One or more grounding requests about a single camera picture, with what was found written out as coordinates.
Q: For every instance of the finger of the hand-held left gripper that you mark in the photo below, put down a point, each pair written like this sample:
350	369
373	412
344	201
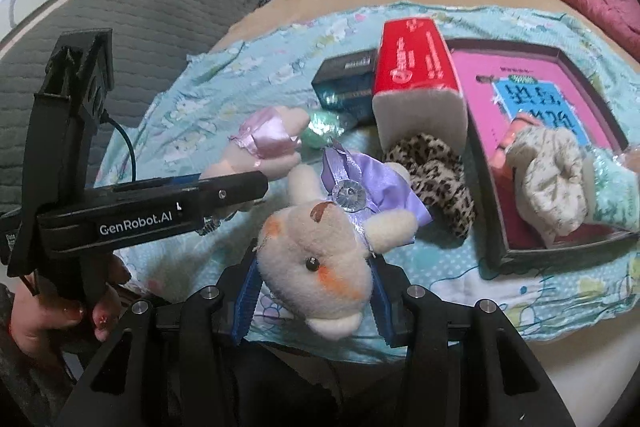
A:
235	193
170	181

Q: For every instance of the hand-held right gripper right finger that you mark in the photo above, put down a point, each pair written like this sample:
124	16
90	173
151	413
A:
382	307

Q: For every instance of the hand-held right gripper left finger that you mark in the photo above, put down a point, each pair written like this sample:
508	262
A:
245	307

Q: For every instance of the cream plush bear purple dress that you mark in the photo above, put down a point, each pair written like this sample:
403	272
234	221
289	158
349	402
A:
320	252

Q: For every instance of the dark tray with pink book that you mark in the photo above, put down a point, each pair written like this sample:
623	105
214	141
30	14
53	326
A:
492	217

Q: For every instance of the cream floral cloth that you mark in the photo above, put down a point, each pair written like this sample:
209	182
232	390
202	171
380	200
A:
550	187

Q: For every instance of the person's left hand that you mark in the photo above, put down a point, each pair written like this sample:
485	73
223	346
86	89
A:
40	322

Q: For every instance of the cream plush bear pink dress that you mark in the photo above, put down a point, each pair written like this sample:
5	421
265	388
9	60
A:
280	142

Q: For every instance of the light blue printed blanket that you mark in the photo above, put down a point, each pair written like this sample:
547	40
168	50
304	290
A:
200	117

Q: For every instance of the mint green wrapped towel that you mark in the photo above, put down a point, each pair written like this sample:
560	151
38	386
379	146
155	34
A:
325	129

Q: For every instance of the leopard print scrunchie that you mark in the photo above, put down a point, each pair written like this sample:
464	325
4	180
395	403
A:
440	187

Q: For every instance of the black rectangular box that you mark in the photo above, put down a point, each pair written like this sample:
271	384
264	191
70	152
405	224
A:
345	82

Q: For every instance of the grey quilted cover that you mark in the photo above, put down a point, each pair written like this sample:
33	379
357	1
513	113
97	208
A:
150	22

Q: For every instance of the pink towel roll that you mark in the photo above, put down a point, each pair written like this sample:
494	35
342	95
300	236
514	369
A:
510	142

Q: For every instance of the pink book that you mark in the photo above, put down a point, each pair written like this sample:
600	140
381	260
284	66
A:
480	107

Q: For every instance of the red tissue pack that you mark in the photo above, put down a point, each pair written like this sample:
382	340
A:
415	62

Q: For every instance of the small floral tissue pack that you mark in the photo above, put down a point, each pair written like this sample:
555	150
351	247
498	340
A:
612	197

